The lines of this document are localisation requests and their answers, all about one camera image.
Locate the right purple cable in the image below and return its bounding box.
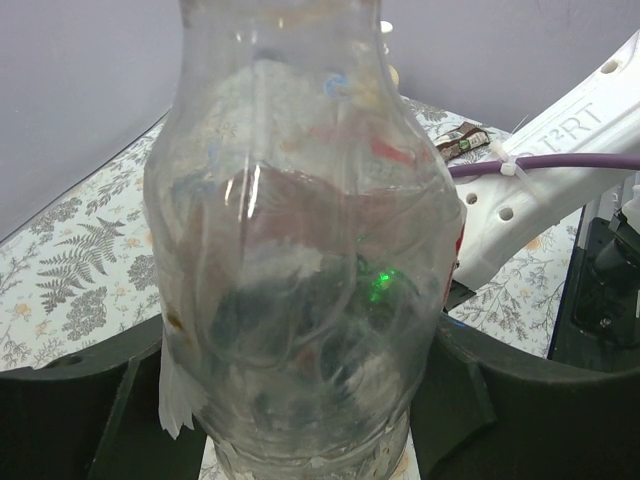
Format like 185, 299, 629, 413
447, 152, 640, 178

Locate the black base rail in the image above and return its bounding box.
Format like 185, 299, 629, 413
547, 175, 639, 373

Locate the floral table mat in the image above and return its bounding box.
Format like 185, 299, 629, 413
0, 94, 586, 480

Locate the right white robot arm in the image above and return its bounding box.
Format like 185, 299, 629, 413
451, 34, 639, 290

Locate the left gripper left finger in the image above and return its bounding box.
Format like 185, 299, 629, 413
1, 316, 206, 480

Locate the red label cola bottle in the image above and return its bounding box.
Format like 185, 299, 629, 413
144, 1, 465, 479

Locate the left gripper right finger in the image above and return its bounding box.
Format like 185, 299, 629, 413
411, 324, 639, 479

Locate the brown snack wrapper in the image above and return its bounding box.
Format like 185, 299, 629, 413
433, 122, 491, 162

